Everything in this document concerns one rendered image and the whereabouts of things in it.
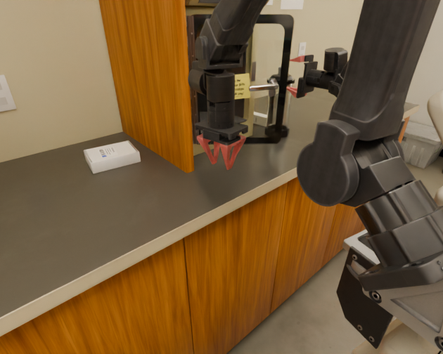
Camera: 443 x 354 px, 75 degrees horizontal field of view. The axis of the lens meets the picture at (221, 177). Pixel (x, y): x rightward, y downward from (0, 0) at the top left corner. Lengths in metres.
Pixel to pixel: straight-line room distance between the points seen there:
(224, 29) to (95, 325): 0.71
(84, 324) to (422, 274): 0.69
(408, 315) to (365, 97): 0.23
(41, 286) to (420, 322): 0.61
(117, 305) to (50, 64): 0.85
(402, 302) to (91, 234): 0.62
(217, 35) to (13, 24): 0.81
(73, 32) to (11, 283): 0.87
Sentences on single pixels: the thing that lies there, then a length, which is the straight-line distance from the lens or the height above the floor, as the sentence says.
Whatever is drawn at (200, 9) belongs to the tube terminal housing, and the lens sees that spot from 0.97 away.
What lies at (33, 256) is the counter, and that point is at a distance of 0.76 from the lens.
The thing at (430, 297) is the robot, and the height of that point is 1.16.
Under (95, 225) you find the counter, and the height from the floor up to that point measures 0.94.
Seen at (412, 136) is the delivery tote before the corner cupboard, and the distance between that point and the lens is 3.46.
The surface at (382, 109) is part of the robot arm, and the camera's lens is 0.33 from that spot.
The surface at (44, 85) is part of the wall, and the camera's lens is 1.25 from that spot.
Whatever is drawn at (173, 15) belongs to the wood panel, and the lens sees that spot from 0.83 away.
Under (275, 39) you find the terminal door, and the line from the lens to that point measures 0.95.
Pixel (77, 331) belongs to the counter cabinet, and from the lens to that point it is 0.82.
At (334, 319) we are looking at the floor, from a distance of 1.77.
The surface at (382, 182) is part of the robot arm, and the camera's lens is 0.33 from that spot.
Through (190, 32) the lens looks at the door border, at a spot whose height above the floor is 1.34.
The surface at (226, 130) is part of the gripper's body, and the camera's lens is 0.59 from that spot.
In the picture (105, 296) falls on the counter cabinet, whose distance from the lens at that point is 0.77.
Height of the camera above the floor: 1.40
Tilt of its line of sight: 30 degrees down
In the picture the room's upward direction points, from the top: straight up
